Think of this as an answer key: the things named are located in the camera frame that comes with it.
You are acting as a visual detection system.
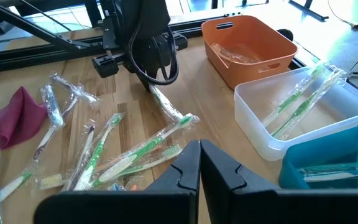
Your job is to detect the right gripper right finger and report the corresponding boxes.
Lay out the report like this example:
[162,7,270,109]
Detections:
[200,139,358,224]

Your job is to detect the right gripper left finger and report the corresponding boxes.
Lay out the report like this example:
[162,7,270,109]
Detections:
[34,139,201,224]

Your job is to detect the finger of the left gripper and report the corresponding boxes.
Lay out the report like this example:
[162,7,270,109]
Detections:
[144,77,155,92]
[136,74,149,91]

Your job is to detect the teal blue plastic bin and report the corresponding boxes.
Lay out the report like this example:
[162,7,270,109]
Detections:
[277,119,358,191]

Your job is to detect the purple wrapped toothbrush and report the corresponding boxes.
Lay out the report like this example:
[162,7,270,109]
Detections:
[32,92,80,162]
[61,123,96,192]

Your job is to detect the clear wrapped plastic utensil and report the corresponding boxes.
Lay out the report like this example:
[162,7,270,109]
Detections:
[48,72,101,107]

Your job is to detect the clear plastic bin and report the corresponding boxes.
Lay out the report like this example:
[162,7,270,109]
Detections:
[233,63,358,162]

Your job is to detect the orange plastic bin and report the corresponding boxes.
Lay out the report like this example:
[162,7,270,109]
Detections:
[200,14,299,91]

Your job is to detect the magenta cloth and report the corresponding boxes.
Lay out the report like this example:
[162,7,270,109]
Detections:
[0,85,48,157]

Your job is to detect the black table clamp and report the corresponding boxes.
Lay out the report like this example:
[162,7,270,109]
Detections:
[276,28,294,42]

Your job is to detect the black metal table leg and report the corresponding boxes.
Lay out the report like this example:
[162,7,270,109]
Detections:
[288,0,329,22]

